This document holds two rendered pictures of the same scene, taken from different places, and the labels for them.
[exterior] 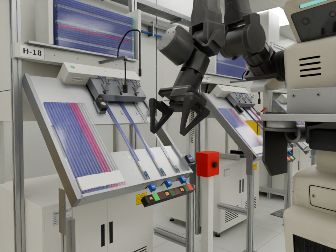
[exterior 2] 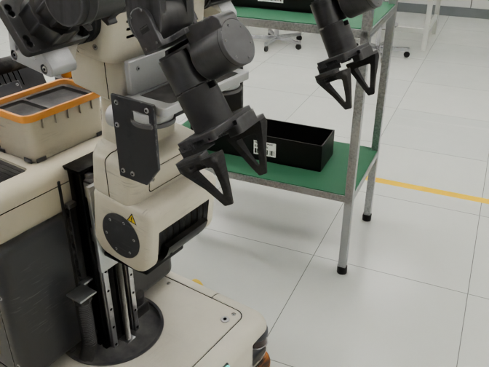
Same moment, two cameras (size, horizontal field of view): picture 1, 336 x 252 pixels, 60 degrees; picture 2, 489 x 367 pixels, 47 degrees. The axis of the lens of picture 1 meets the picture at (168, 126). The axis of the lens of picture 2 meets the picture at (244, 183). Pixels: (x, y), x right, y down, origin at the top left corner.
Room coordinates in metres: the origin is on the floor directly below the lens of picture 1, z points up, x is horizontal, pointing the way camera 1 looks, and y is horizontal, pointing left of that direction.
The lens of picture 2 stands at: (0.86, 0.64, 1.38)
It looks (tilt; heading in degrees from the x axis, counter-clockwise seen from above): 29 degrees down; 250
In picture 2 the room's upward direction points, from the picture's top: straight up
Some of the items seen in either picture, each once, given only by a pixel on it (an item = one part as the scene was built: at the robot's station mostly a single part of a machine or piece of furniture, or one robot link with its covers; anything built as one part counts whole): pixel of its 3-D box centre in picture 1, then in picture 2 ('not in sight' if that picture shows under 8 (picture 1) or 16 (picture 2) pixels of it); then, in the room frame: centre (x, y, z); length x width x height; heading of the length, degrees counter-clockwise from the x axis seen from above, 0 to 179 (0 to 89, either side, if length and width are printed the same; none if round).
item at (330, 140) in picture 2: not in sight; (261, 138); (0.07, -1.37, 0.41); 0.57 x 0.17 x 0.11; 137
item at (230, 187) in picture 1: (211, 188); not in sight; (2.83, -0.43, 0.31); 0.70 x 0.65 x 0.62; 137
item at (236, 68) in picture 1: (227, 63); not in sight; (2.79, -0.56, 1.52); 0.51 x 0.13 x 0.27; 137
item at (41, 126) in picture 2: not in sight; (49, 118); (0.88, -0.68, 0.87); 0.23 x 0.15 x 0.11; 36
